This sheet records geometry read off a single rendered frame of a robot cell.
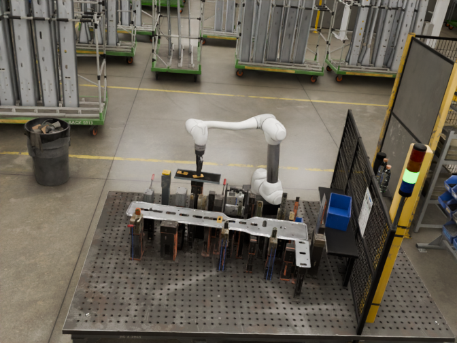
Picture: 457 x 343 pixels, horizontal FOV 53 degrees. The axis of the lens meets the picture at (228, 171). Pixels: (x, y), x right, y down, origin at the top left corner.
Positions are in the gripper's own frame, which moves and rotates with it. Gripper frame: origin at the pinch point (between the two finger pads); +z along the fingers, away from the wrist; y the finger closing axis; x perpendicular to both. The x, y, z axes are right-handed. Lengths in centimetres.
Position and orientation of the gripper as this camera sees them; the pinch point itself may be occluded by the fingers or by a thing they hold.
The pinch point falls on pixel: (198, 171)
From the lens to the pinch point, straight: 365.2
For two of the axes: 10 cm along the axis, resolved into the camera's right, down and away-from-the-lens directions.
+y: 3.2, 4.9, -8.1
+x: 9.4, -0.9, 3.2
